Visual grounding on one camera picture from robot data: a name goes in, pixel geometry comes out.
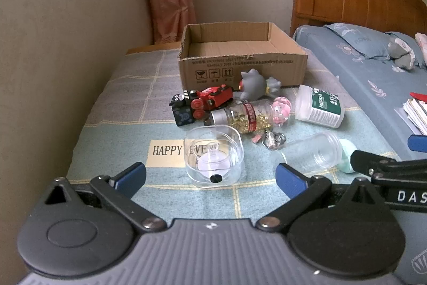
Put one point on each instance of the red toy train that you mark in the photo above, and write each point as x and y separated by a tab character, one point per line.
213	96

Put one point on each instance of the stack of papers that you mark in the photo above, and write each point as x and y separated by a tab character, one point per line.
417	114

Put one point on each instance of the grey toy figure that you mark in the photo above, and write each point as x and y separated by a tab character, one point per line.
252	84

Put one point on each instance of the black patterned toy block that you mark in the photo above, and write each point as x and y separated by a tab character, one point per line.
182	116

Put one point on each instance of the clear square plastic box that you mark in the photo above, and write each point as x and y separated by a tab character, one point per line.
213	168

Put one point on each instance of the red flat object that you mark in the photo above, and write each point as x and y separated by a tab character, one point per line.
418	96

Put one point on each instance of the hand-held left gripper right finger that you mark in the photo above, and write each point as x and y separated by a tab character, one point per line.
290	181

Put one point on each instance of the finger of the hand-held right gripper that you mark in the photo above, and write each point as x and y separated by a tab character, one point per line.
367	162
418	142

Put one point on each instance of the grey white plush toy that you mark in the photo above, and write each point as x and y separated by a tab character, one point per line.
402	53

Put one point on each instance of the blue floral pillow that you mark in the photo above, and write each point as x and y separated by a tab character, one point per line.
363	41

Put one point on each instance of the pink clear glass ornament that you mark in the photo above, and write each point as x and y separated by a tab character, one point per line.
282	108

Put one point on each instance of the pink cloth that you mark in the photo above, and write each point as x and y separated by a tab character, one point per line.
422	48

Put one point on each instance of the blue floral bed sheet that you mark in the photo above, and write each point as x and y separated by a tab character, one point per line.
367	84

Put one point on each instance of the cotton swab container green label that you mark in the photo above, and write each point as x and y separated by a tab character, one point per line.
325	108

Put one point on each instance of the glass bottle of gold pins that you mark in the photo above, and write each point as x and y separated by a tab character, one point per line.
257	114

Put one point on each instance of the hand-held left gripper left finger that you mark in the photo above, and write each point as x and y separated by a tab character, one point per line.
130	180

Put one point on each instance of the mint green egg-shaped case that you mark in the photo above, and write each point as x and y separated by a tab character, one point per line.
347	158

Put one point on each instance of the clear round plastic jar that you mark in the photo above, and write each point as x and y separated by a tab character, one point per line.
313	151

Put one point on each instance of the brown cardboard box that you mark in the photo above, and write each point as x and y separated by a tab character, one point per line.
233	71

